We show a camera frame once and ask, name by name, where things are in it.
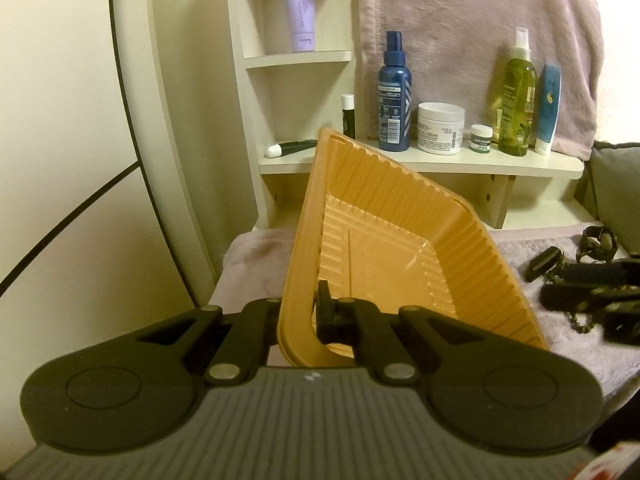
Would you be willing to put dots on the white cream jar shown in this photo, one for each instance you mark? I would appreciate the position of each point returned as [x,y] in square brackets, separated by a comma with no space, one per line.
[440,130]

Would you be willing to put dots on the black tube with white cap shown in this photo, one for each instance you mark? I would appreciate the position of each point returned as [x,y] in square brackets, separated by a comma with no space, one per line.
[295,147]

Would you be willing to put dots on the red and white packet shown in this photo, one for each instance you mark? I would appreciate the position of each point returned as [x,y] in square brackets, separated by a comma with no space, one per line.
[617,462]

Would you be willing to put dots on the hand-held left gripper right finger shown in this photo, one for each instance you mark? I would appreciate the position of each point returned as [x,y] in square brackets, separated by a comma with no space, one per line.
[331,321]

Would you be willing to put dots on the small black hair clip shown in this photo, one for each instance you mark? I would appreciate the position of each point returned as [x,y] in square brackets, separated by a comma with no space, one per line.
[542,264]

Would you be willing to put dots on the small green label jar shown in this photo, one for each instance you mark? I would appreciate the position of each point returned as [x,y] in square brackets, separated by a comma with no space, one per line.
[481,139]

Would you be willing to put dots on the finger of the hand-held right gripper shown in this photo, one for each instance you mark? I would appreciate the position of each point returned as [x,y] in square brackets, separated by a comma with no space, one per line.
[600,273]

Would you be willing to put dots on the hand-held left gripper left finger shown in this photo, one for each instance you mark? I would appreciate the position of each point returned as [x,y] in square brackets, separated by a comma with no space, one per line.
[252,321]

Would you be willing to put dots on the black stick with white cap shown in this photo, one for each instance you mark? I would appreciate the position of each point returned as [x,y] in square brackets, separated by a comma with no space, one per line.
[348,117]

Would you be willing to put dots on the white wooden shelf unit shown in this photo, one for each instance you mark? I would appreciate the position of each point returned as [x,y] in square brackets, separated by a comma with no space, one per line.
[450,162]

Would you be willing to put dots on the blue and white tube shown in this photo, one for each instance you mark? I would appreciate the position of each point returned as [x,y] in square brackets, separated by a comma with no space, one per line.
[547,110]

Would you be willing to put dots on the black wrist watch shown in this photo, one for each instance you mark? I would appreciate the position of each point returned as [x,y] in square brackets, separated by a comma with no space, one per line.
[599,242]

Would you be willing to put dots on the grey green cushion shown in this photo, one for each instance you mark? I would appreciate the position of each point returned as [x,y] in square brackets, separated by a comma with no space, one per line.
[612,180]

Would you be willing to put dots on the green oil spray bottle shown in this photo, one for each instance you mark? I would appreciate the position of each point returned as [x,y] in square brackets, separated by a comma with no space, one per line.
[516,105]

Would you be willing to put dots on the orange plastic tray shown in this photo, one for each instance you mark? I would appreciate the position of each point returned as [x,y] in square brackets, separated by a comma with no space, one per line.
[395,220]

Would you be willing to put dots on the pink table blanket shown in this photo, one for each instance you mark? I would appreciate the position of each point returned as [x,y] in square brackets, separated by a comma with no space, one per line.
[575,365]

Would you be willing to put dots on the pink hanging blanket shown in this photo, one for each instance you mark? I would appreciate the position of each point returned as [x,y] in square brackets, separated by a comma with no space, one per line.
[450,20]

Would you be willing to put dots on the purple cosmetic tube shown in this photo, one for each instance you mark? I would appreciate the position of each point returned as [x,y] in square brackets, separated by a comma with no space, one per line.
[299,5]

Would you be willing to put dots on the black cylindrical tube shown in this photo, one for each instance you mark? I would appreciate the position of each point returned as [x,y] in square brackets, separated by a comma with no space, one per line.
[572,297]

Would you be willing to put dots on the blue spray bottle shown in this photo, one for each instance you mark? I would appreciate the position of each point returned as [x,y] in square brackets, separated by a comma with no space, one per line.
[395,100]

